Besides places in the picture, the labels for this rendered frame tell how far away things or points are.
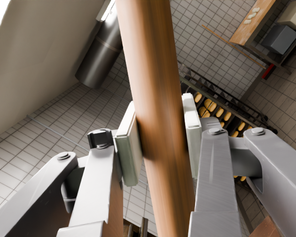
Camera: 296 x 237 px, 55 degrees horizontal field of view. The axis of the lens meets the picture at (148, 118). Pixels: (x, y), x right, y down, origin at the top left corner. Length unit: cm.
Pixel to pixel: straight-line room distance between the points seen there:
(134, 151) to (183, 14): 505
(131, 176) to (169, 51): 7
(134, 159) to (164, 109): 3
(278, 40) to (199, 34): 129
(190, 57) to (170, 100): 506
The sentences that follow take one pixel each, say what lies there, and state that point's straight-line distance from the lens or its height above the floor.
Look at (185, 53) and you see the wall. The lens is 520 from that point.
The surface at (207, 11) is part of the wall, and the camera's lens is 523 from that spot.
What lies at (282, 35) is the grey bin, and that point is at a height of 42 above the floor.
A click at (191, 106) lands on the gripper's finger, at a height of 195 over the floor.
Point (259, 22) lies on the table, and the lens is 453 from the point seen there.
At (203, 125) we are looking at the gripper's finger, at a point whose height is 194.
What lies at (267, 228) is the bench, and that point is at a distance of 240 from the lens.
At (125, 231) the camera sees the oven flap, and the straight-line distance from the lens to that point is 210.
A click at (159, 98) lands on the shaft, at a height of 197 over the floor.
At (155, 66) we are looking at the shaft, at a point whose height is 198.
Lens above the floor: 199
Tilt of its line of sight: 7 degrees down
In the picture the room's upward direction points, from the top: 59 degrees counter-clockwise
